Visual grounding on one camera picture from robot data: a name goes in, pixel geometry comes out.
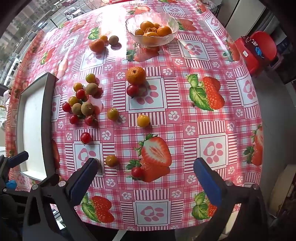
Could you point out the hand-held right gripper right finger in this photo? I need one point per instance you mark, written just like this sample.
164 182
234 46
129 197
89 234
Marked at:
208 183

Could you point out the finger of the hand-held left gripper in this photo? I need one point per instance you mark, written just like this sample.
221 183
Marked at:
19 157
10 184

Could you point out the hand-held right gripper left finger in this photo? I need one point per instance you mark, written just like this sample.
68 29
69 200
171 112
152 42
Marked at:
84 179

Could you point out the white shallow tray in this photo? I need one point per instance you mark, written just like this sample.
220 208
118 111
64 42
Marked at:
32 129

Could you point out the yellow cherry tomato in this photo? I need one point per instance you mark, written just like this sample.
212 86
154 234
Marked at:
143 120
112 114
111 160
91 78
73 101
78 87

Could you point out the red cherry tomato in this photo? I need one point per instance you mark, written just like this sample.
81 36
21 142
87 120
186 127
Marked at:
86 137
137 172
89 120
74 119
66 107
132 90
80 94

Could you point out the pink strawberry print tablecloth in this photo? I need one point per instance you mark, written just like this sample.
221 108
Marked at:
185 139

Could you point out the cardboard sheet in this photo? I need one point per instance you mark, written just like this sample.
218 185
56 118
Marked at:
281 192

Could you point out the large orange mandarin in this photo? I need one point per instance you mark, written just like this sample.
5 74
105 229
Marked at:
136 75

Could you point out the small orange kumquat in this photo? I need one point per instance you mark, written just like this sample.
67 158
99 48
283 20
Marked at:
157 25
103 38
139 32

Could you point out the red plastic chair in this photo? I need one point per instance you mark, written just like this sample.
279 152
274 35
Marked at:
266 44

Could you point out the white car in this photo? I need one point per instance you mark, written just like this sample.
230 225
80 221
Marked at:
72 12

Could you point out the peeled orange kumquat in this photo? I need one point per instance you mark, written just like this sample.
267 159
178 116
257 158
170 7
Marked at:
150 34

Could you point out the clear glass bowl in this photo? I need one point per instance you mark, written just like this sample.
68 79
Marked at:
170 22

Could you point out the large orange kumquat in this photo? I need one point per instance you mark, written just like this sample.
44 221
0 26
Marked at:
147 25

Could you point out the white cabinet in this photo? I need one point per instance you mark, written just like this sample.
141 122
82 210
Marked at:
245 11

